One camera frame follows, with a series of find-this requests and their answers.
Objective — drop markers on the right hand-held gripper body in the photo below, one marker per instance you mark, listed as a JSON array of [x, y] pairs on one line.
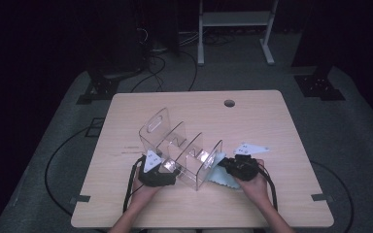
[[244, 168]]

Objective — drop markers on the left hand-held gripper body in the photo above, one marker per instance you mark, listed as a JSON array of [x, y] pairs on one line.
[[155, 178]]

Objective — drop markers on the light blue cleaning cloth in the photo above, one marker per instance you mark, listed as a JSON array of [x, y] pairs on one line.
[[221, 181]]

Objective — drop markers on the clear acrylic divided organizer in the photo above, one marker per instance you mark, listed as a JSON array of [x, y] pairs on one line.
[[178, 145]]

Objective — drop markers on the person's left hand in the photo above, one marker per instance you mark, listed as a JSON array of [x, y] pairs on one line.
[[142, 194]]

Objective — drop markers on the person's right hand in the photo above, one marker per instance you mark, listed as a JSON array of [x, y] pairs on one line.
[[255, 189]]

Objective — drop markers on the black stand base with feet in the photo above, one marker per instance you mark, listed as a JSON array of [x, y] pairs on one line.
[[102, 87]]

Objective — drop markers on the black flat stand base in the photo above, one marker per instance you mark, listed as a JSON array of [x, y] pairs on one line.
[[319, 87]]

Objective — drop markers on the dark equipment rack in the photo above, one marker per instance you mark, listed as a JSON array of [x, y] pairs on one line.
[[119, 48]]

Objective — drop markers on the white metal stand frame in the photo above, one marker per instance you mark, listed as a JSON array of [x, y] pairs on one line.
[[233, 18]]

